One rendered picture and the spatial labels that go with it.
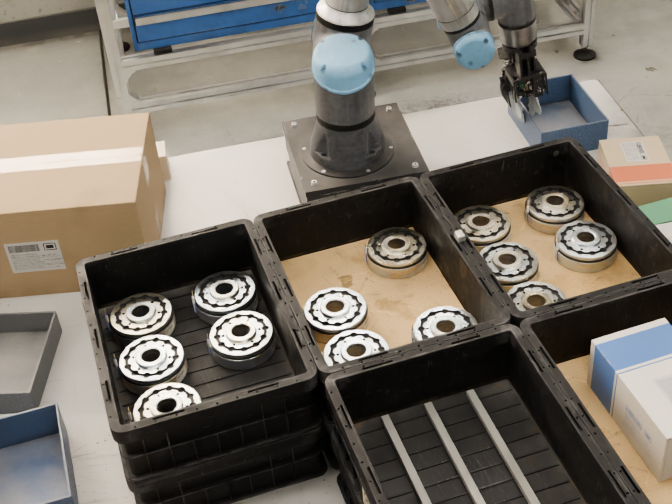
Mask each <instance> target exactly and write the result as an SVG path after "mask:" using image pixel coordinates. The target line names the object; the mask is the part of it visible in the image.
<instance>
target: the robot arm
mask: <svg viewBox="0 0 672 504"><path fill-rule="evenodd" d="M426 1H427V2H428V4H429V6H430V8H431V9H432V11H433V13H434V15H435V16H436V19H437V24H438V28H439V29H440V30H444V32H445V34H446V36H447V38H448V39H449V41H450V43H451V45H452V47H453V53H454V56H455V57H456V60H457V61H458V63H459V64H460V65H461V66H462V67H464V68H467V69H472V70H474V69H480V68H483V67H484V66H486V65H487V64H489V63H490V62H491V60H492V59H493V57H494V54H495V46H494V43H495V41H494V38H493V36H492V34H491V30H490V27H489V23H488V22H489V21H494V20H498V29H499V37H500V41H501V43H502V47H500V48H497V50H498V55H499V59H505V60H509V61H508V62H505V63H504V66H503V67H502V68H501V71H502V72H503V73H502V77H499V79H500V92H501V94H502V96H503V98H504V99H505V101H506V102H507V104H508V105H509V107H510V108H511V110H512V111H513V113H514V115H515V116H516V117H517V119H518V120H520V121H521V122H522V123H525V115H524V113H523V112H522V108H523V107H522V105H521V103H520V100H521V98H522V97H525V96H526V97H527V98H526V101H525V103H526V105H527V106H526V109H527V111H528V112H529V113H530V115H531V116H532V118H533V116H534V114H535V112H536V113H537V114H539V115H540V114H541V107H540V104H539V97H540V96H543V92H544V91H545V92H546V93H547V94H548V83H547V73H546V71H545V70H544V68H543V67H542V65H541V64H540V62H539V61H538V60H537V58H535V56H536V49H535V47H536V46H537V27H536V24H538V23H539V20H538V19H536V14H535V3H534V0H426ZM374 16H375V12H374V9H373V8H372V6H371V5H370V4H369V0H320V1H319V2H318V4H317V7H316V15H315V20H314V22H313V25H312V29H311V41H312V46H313V58H312V72H313V78H314V92H315V106H316V122H315V125H314V128H313V132H312V135H311V138H310V155H311V157H312V158H313V160H314V161H315V162H316V163H318V164H319V165H321V166H323V167H325V168H328V169H331V170H336V171H354V170H360V169H363V168H366V167H369V166H371V165H373V164H374V163H376V162H377V161H378V160H379V159H380V158H381V157H382V156H383V154H384V151H385V140H384V135H383V133H382V131H381V128H380V126H379V124H378V121H377V119H376V116H375V88H374V70H375V60H374V56H373V52H372V49H371V36H372V30H373V23H374ZM544 77H545V80H544ZM545 83H546V86H545Z"/></svg>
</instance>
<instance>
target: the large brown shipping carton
mask: <svg viewBox="0 0 672 504"><path fill-rule="evenodd" d="M165 198H166V188H165V184H164V179H163V174H162V170H161V165H160V160H159V156H158V151H157V146H156V142H155V137H154V132H153V128H152V123H151V118H150V114H149V112H146V113H135V114H124V115H113V116H101V117H90V118H79V119H68V120H56V121H45V122H34V123H23V124H11V125H0V299H1V298H13V297H24V296H36V295H47V294H58V293H70V292H81V291H80V286H79V282H78V277H77V272H76V264H77V263H78V262H79V261H80V260H82V259H84V258H87V257H91V256H95V255H99V254H103V253H107V252H111V251H115V250H119V249H123V248H127V247H131V246H135V245H139V244H143V243H147V242H151V241H155V240H159V239H161V232H162V224H163V215H164V207H165Z"/></svg>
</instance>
